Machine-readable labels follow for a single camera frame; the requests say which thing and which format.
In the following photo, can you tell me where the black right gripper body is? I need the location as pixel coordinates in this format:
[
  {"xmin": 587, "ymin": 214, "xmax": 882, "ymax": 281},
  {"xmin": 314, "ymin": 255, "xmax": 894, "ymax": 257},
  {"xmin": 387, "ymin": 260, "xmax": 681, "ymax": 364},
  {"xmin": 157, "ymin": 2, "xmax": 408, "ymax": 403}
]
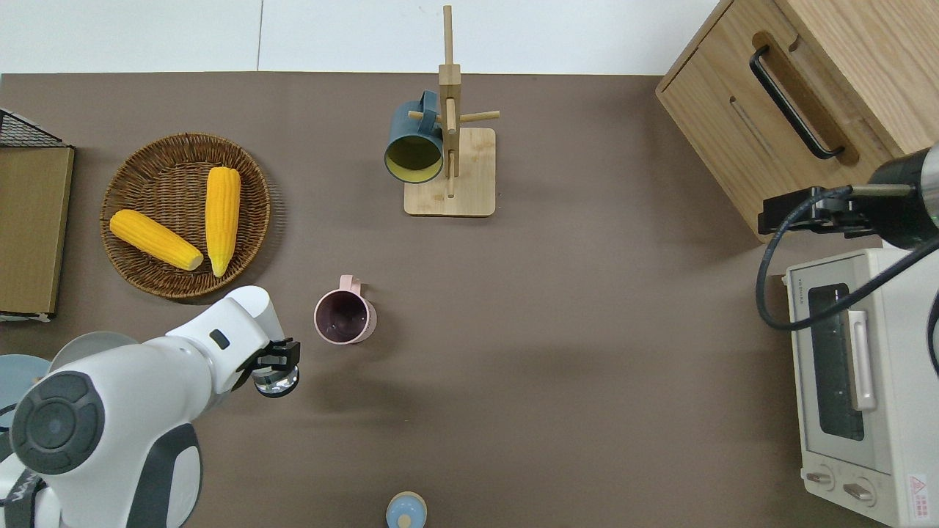
[{"xmin": 811, "ymin": 183, "xmax": 881, "ymax": 238}]

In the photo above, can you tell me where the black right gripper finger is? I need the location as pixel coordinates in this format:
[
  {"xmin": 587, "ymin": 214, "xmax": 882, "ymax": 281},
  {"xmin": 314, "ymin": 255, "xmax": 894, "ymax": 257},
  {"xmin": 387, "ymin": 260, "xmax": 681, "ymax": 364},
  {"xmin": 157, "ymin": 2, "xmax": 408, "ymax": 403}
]
[{"xmin": 758, "ymin": 189, "xmax": 816, "ymax": 237}]

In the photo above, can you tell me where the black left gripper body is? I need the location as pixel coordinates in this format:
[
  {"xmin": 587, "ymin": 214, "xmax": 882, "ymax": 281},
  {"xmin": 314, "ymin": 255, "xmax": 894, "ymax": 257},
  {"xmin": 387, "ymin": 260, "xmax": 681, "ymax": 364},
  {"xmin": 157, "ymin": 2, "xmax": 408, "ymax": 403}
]
[{"xmin": 238, "ymin": 337, "xmax": 285, "ymax": 387}]

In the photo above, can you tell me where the pink mug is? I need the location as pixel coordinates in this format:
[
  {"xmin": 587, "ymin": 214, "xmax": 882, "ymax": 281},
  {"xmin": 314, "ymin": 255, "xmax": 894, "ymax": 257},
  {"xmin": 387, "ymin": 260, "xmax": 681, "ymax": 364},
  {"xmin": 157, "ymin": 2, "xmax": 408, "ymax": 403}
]
[{"xmin": 313, "ymin": 274, "xmax": 379, "ymax": 345}]

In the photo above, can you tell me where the yellow corn cob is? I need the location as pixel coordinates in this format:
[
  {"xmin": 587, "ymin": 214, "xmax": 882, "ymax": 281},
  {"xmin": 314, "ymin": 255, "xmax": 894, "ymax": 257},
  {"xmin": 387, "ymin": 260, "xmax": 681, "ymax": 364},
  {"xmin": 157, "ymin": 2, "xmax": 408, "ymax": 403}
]
[
  {"xmin": 109, "ymin": 210, "xmax": 205, "ymax": 271},
  {"xmin": 205, "ymin": 166, "xmax": 242, "ymax": 278}
]

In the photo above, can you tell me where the white toaster oven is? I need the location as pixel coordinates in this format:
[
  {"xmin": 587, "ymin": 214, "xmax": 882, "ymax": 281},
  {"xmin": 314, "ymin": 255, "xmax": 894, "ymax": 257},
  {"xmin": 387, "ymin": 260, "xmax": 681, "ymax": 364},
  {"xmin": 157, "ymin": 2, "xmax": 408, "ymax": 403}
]
[{"xmin": 783, "ymin": 246, "xmax": 939, "ymax": 528}]

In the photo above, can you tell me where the wooden cabinet box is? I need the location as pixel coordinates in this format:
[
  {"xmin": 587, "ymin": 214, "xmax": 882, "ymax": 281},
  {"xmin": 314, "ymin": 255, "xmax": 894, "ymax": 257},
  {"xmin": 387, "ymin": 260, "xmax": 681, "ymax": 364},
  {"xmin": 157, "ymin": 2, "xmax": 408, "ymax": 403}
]
[{"xmin": 655, "ymin": 0, "xmax": 939, "ymax": 244}]

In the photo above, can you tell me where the grey plate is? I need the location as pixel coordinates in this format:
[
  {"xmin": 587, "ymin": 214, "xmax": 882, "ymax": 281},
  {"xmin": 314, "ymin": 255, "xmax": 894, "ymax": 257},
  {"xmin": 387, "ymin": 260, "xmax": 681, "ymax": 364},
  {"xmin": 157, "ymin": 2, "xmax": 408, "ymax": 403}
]
[{"xmin": 48, "ymin": 331, "xmax": 140, "ymax": 375}]

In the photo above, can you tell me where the brown wicker basket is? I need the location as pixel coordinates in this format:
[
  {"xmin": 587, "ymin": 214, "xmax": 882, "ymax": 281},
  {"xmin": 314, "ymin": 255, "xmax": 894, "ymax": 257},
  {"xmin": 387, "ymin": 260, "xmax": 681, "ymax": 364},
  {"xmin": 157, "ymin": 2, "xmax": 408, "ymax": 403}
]
[{"xmin": 100, "ymin": 132, "xmax": 272, "ymax": 300}]

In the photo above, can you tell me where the brown table mat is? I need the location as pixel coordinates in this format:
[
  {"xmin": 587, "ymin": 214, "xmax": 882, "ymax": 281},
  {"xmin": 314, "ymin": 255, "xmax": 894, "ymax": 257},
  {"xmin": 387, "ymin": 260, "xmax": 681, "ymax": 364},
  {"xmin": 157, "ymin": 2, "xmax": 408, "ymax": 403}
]
[{"xmin": 0, "ymin": 72, "xmax": 939, "ymax": 528}]

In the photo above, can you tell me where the dark teal mug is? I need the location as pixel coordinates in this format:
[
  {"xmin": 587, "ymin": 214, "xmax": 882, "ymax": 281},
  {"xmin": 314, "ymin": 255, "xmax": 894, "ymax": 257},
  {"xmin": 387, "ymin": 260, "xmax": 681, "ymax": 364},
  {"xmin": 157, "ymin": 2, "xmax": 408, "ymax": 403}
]
[{"xmin": 384, "ymin": 89, "xmax": 446, "ymax": 183}]

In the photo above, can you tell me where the light blue plate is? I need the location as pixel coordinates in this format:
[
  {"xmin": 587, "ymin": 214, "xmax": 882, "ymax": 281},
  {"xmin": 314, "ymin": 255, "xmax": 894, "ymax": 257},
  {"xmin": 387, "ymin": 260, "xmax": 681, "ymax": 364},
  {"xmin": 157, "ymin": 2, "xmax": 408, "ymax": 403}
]
[{"xmin": 0, "ymin": 354, "xmax": 52, "ymax": 411}]

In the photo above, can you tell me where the wooden mug tree stand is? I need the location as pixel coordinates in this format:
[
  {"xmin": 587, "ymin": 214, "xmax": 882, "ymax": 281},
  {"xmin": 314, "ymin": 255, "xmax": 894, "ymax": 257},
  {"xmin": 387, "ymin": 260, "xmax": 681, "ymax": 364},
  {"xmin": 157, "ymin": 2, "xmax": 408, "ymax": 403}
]
[{"xmin": 404, "ymin": 4, "xmax": 503, "ymax": 218}]

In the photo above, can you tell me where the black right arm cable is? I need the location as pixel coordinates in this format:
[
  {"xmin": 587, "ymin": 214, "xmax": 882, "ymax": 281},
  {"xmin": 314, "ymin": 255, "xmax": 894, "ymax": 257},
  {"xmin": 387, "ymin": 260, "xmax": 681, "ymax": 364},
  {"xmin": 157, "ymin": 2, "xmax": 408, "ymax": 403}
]
[{"xmin": 755, "ymin": 183, "xmax": 939, "ymax": 376}]

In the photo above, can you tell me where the black cabinet handle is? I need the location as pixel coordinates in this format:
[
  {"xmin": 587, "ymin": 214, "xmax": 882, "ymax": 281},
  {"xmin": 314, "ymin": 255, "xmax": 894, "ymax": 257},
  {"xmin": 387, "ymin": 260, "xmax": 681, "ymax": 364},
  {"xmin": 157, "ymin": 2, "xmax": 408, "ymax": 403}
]
[{"xmin": 749, "ymin": 45, "xmax": 846, "ymax": 161}]

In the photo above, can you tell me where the white oven door handle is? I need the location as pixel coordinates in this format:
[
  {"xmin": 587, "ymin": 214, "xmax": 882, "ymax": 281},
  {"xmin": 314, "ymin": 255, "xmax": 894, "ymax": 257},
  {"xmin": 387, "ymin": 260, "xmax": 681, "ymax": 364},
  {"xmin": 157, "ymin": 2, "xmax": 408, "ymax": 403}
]
[{"xmin": 844, "ymin": 308, "xmax": 879, "ymax": 413}]

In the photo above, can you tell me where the brown tray with wire rack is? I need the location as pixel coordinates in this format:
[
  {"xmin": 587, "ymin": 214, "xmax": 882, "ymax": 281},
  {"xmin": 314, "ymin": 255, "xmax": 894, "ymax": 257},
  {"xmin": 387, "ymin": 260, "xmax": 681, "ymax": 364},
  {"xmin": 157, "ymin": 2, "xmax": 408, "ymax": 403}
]
[{"xmin": 0, "ymin": 108, "xmax": 76, "ymax": 323}]

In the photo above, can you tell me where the black branded velcro strap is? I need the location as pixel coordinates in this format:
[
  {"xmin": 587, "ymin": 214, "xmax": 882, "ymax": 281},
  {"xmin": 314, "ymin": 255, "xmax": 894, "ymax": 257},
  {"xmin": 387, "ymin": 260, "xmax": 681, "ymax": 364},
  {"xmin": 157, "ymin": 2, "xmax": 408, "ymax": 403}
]
[{"xmin": 0, "ymin": 469, "xmax": 45, "ymax": 528}]

